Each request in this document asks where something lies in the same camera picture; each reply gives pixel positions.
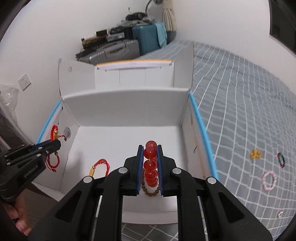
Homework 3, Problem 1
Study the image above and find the brown wooden bead bracelet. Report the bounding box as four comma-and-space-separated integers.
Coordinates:
140, 176, 161, 197

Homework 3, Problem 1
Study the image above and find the red bead bracelet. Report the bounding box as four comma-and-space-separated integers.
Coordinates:
143, 139, 159, 188

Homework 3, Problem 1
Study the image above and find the yellow amber bracelet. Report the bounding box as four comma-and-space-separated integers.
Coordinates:
249, 148, 263, 160

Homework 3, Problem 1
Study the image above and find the pink bead bracelet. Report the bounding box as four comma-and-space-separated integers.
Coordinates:
261, 170, 278, 192

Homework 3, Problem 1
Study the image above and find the multicolour bead bracelet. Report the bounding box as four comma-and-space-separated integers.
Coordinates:
277, 151, 286, 168

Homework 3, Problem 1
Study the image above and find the person's left hand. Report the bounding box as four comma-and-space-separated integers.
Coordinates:
3, 194, 32, 236

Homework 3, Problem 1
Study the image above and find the clear plastic bag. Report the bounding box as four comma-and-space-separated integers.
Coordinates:
1, 84, 19, 132

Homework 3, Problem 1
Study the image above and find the white cardboard box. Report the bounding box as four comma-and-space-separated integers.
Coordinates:
32, 41, 220, 225

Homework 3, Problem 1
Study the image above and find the grey checked bed sheet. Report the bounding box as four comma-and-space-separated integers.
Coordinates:
121, 39, 296, 241

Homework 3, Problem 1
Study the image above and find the grey suitcase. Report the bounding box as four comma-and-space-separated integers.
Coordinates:
76, 39, 140, 65

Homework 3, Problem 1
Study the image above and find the teal suitcase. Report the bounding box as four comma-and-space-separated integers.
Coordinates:
132, 24, 160, 56

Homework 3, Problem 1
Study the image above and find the black clutter pile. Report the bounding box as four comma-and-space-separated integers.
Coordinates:
117, 9, 156, 27

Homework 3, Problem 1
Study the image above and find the teal cloth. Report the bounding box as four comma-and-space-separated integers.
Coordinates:
154, 22, 167, 48

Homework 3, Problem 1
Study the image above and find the beige curtain left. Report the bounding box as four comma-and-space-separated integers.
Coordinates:
163, 0, 177, 32

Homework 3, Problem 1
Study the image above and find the blue desk lamp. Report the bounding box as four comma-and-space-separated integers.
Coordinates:
144, 0, 164, 17

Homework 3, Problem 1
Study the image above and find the dark window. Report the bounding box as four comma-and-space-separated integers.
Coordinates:
269, 0, 295, 54

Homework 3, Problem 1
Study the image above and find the red cord bracelet gold tube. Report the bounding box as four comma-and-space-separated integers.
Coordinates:
89, 159, 110, 177

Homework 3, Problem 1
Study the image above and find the white wall socket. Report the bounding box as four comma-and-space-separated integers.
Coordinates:
18, 73, 31, 91

